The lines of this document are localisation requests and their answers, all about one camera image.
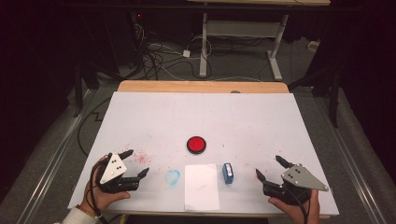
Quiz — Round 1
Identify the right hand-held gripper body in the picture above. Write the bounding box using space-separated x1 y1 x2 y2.
262 162 330 206

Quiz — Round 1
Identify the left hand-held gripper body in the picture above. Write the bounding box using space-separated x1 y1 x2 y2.
94 152 141 194

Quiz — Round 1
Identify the blue stamp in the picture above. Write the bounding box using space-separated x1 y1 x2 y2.
221 161 235 186

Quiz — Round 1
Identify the person's left hand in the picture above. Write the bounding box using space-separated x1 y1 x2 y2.
83 156 132 215

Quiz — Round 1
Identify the person's right hand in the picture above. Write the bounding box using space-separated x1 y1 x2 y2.
267 189 321 224

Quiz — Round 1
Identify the white paper sheet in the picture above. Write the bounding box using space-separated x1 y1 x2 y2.
183 162 220 212

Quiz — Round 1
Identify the round red ink pad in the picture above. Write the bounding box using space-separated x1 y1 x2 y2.
186 135 207 155

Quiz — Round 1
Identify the white board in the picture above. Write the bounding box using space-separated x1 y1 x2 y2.
67 91 340 217

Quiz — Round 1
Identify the black stand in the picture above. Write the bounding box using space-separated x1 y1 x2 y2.
288 66 342 129

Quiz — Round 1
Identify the wooden table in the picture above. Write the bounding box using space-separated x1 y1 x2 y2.
117 79 331 220

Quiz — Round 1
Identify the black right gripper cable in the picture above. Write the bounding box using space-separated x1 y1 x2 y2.
285 189 310 224

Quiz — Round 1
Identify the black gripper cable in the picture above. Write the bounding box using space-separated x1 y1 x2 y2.
285 189 310 224
89 160 109 224

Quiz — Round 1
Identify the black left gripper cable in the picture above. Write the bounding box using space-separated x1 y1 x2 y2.
89 160 109 224

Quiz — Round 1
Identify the brown bracelet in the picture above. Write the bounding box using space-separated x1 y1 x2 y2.
75 203 102 218

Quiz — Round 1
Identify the metal floor rail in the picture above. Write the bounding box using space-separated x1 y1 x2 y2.
314 92 389 224
17 88 97 224

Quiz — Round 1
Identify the black floor cable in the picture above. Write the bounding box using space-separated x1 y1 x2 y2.
77 96 112 158

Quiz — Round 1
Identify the black cable bundle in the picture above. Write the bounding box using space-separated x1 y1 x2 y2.
120 22 214 81

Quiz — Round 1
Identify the white floor cable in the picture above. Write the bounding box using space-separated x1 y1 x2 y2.
148 55 265 83

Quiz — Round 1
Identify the white metal desk frame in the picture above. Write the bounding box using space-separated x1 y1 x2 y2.
186 0 332 82

